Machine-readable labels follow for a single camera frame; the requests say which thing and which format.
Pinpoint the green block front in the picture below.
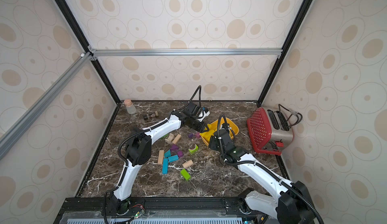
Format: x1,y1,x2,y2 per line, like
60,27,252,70
180,169,191,181

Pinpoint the long teal block front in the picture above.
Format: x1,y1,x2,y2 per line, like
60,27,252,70
162,158,169,175

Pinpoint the long natural wood block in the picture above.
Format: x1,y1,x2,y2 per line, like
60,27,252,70
157,150,164,165

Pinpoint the clear bottle pink cap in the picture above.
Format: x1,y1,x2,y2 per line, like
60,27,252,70
124,99,137,115

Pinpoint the natural wood cylinder block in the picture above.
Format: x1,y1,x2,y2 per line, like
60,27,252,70
182,160,193,169

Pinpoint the natural wood arch block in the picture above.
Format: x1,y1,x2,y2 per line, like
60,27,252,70
165,133,175,144

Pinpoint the aluminium frame bar left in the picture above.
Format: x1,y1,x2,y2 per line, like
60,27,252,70
1,52,91,158

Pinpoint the purple triangle block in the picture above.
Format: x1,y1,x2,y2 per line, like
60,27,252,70
170,144,179,151

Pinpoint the aluminium frame bar back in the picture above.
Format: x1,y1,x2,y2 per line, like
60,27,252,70
91,48,282,57

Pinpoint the red polka dot toaster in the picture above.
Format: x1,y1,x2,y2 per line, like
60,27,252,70
247,107,294,155

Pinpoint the aluminium frame bar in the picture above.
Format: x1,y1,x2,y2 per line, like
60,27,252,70
91,48,282,57
1,52,91,158

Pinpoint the teal block right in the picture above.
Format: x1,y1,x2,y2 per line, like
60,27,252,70
168,155,179,162

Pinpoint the teal block left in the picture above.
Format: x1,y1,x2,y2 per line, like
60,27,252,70
164,150,171,158

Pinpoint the yellow plastic tray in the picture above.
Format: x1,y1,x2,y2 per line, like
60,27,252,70
200,117,239,147

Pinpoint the natural wood rectangular block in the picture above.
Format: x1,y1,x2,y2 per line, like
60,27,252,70
172,134,181,144

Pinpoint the green rainbow arch block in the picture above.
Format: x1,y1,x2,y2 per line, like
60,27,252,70
188,144,199,154

